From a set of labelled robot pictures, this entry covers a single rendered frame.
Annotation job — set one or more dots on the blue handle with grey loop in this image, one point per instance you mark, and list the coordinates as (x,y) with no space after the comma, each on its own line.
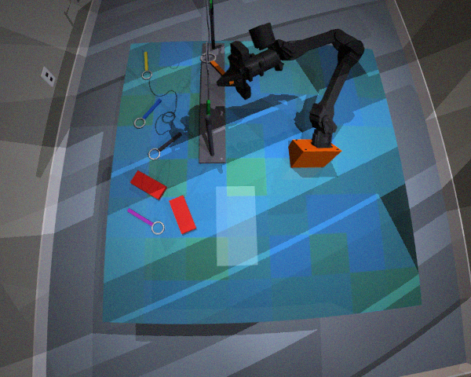
(147,113)

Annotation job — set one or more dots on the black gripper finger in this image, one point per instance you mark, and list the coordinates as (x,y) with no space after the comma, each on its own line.
(237,83)
(234,72)

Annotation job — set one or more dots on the orange long bar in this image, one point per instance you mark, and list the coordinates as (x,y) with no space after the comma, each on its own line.
(214,64)

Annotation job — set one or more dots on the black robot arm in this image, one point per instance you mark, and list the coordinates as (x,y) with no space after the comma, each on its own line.
(349,50)

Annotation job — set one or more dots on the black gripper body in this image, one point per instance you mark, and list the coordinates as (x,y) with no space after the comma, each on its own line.
(251,67)

